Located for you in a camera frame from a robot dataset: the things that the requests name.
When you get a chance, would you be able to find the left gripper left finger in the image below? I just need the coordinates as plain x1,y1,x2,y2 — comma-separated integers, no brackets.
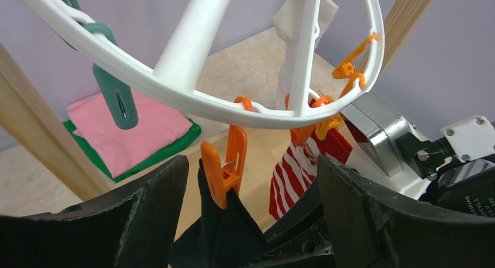
1,155,189,267

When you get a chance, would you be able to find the white round clip hanger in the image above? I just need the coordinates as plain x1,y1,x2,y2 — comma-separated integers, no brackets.
22,0,385,130

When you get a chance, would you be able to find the wooden hanger rack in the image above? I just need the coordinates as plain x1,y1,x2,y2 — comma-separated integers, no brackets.
1,0,433,213

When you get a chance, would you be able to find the pink folded cloth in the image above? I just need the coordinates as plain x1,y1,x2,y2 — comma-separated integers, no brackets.
66,90,192,177

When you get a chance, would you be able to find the red white striped sock back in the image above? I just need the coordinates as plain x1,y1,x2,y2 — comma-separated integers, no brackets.
269,128,353,220

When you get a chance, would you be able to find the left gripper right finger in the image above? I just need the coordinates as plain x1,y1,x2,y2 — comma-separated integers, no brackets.
316,155,494,267

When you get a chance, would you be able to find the teal clothespin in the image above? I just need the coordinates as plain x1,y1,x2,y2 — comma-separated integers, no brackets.
62,0,138,130

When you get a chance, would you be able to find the green folded cloth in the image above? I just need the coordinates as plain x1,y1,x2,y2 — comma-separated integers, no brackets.
62,119,202,183

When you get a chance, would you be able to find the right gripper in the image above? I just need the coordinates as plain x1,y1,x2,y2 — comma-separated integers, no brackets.
252,162,494,267

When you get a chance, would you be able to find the black sock back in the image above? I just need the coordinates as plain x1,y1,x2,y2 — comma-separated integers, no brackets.
169,160,269,267

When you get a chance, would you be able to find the orange clothespin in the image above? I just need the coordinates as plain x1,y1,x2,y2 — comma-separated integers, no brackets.
200,96,254,211

